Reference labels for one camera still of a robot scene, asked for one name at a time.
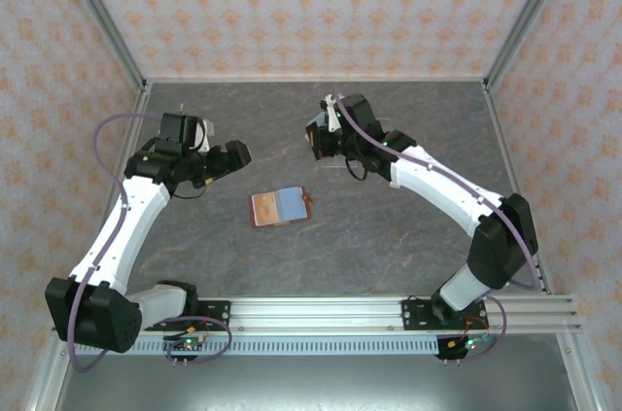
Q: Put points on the white right camera bracket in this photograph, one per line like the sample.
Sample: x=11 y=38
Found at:
x=329 y=104

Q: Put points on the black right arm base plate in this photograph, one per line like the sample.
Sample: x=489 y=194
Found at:
x=413 y=314

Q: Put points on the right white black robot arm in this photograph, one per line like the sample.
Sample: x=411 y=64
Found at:
x=437 y=182

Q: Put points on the aluminium front beam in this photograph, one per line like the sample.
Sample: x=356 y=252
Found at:
x=316 y=314

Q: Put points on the light blue block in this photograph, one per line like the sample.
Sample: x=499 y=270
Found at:
x=318 y=120

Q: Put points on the green lit controller board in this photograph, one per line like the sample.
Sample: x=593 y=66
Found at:
x=188 y=344
x=470 y=344

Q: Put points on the grey metal shelf panel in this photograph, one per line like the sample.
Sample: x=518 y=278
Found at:
x=316 y=382

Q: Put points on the blue glossy credit card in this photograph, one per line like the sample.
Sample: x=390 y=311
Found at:
x=291 y=203

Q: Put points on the aluminium back rail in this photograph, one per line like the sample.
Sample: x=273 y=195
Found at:
x=316 y=79

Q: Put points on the aluminium frame leg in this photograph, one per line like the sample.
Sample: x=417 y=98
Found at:
x=46 y=382
x=580 y=382

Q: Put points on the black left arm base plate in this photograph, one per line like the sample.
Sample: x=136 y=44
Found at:
x=218 y=309

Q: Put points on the aluminium side rail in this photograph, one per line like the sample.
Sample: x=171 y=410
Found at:
x=501 y=139
x=142 y=99

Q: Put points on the aluminium corner post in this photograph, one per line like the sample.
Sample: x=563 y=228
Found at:
x=97 y=12
x=529 y=12

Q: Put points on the brown leather card holder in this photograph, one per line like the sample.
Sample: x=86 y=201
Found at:
x=306 y=197

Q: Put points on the white left camera bracket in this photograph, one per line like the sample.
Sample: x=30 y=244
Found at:
x=206 y=131

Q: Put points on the white camera bracket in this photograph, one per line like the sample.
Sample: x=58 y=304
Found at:
x=329 y=104
x=206 y=131

